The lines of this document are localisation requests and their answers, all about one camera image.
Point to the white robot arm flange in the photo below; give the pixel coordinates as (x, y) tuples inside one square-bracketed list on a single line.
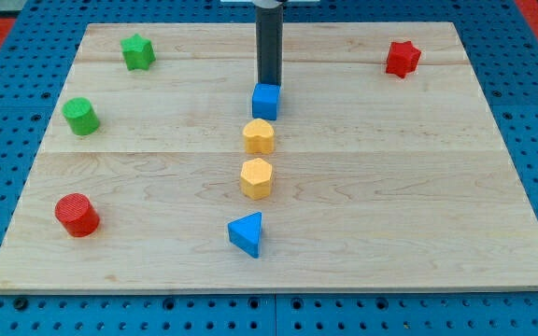
[(270, 3)]

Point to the red star block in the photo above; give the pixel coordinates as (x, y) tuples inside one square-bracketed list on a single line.
[(402, 58)]

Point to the green star block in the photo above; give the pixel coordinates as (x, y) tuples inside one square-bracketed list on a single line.
[(137, 52)]

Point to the yellow hexagon block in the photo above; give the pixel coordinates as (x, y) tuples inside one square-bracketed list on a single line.
[(256, 178)]

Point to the yellow heart block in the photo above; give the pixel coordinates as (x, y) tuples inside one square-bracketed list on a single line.
[(259, 137)]

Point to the blue triangle block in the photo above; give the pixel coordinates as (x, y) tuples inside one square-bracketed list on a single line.
[(246, 233)]

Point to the blue cube block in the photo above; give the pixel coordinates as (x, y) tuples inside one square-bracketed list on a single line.
[(265, 101)]

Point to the light wooden board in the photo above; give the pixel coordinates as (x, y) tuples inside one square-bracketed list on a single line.
[(381, 184)]

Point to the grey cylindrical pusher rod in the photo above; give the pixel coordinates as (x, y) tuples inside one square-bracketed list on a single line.
[(269, 29)]

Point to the green cylinder block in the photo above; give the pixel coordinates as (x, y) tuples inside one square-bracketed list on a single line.
[(80, 116)]

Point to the red cylinder block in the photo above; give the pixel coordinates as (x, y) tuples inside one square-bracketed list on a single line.
[(77, 215)]

